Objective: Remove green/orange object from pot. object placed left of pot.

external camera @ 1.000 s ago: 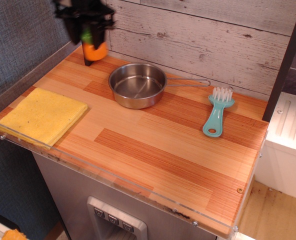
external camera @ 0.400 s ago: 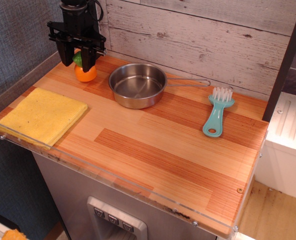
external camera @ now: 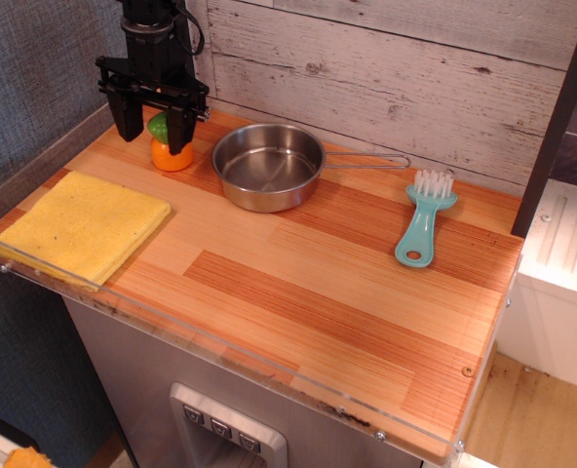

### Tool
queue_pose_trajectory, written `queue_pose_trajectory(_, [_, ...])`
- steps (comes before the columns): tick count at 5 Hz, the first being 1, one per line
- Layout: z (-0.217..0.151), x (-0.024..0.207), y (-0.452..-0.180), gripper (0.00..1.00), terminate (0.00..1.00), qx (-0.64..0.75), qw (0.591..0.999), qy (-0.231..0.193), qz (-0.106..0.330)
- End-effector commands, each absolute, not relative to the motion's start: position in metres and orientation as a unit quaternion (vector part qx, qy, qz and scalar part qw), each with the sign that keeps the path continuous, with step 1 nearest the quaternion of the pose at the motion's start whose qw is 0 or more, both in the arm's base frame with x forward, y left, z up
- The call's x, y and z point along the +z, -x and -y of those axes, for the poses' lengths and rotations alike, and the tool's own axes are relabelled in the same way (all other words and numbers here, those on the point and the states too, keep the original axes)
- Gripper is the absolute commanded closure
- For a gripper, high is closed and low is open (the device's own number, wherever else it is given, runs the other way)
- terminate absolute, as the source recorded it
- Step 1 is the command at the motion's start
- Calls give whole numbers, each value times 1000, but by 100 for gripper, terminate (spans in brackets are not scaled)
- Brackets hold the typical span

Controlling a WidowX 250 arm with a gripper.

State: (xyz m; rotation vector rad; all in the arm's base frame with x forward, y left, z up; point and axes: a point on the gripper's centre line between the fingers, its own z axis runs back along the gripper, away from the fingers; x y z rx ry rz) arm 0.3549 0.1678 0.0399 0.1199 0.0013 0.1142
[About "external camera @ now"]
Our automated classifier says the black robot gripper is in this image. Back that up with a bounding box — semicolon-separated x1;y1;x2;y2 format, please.
96;21;209;156

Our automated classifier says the fat orange toy carrot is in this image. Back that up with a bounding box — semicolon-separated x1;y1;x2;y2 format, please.
147;112;194;172

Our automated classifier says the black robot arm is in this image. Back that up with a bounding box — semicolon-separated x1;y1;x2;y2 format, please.
96;0;210;155

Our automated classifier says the small steel pan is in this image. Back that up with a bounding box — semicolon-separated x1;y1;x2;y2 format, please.
212;123;410;214

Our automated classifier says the folded yellow cloth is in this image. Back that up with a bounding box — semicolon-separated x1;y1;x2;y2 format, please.
0;172;171;292

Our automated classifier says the clear acrylic front guard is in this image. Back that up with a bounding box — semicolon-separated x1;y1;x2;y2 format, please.
0;257;463;467

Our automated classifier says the teal dish brush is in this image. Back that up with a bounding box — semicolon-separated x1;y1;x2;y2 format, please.
395;170;457;268

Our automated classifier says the grey toy fridge cabinet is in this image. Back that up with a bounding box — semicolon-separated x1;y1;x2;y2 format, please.
65;299;423;467

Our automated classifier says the silver dispenser panel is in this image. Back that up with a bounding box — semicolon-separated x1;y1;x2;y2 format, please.
170;382;289;467

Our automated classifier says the orange object bottom left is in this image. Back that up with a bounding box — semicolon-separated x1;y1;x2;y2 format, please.
3;447;54;468

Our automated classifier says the white toy sink unit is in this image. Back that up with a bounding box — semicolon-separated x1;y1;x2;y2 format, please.
496;180;577;385

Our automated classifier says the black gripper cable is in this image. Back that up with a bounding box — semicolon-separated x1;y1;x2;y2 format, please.
173;2;206;57

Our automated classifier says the dark right frame post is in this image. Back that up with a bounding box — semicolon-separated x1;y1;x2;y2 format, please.
511;44;577;238

